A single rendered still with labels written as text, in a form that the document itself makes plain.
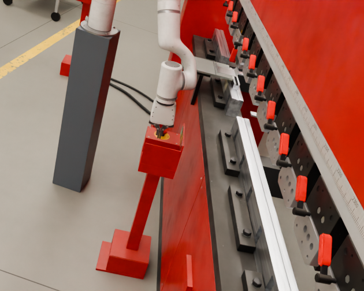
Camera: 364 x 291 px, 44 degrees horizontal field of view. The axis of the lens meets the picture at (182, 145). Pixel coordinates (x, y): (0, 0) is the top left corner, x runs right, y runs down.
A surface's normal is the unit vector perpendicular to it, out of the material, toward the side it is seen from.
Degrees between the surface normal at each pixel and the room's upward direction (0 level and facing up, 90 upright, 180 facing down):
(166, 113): 90
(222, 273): 0
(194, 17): 90
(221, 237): 0
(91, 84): 90
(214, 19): 90
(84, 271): 0
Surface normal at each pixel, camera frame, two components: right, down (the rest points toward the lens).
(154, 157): -0.02, 0.53
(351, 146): -0.96, -0.22
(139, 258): 0.26, -0.82
